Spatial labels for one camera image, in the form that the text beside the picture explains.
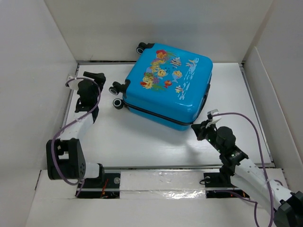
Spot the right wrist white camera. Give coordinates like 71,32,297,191
206,109,221,128

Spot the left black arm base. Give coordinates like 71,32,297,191
75,173,121,199

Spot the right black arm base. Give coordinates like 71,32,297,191
199,172,250,200

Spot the wrist white camera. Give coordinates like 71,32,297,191
65,74,82,91
206,109,221,128

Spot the blue hard-shell suitcase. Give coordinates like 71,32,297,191
109,42,213,131

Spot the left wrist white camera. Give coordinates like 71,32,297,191
65,74,82,91

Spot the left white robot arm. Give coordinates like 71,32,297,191
46,71,106,188

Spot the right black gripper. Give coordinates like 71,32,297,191
191,119,223,154

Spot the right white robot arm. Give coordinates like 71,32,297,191
191,120,303,227

